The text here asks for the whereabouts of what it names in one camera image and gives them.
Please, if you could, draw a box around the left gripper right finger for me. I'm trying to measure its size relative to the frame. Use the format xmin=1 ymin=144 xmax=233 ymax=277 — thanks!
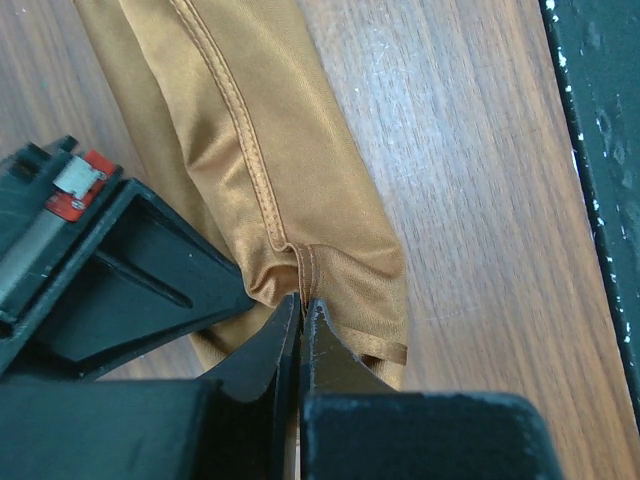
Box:
xmin=300 ymin=300 xmax=560 ymax=479

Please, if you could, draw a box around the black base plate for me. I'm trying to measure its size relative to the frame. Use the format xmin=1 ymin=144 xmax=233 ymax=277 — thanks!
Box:
xmin=538 ymin=0 xmax=640 ymax=396

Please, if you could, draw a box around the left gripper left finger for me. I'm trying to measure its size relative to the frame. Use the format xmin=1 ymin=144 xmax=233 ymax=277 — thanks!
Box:
xmin=1 ymin=294 xmax=301 ymax=479

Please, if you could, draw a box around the brown cloth napkin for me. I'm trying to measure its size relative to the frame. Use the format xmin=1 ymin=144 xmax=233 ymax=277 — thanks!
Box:
xmin=76 ymin=1 xmax=408 ymax=388

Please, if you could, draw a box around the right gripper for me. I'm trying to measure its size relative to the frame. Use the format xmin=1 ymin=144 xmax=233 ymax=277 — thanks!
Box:
xmin=1 ymin=136 xmax=253 ymax=380

